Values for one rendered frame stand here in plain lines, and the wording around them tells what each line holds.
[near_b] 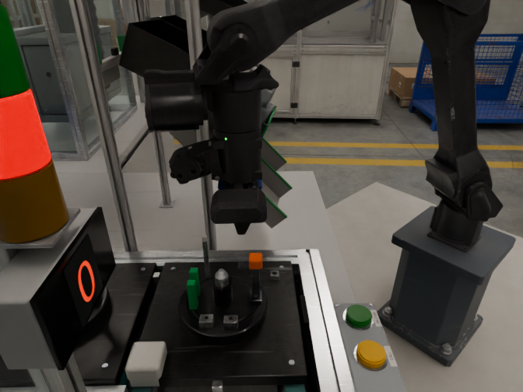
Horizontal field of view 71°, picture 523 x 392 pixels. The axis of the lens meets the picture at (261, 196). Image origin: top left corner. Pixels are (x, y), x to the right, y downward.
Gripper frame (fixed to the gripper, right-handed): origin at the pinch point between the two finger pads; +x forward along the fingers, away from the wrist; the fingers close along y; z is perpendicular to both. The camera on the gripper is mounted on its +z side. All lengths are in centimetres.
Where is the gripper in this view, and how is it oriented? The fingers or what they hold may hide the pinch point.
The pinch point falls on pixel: (240, 211)
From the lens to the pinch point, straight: 50.2
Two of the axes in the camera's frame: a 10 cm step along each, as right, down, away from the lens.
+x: 0.0, 8.8, 4.8
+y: 0.4, 4.8, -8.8
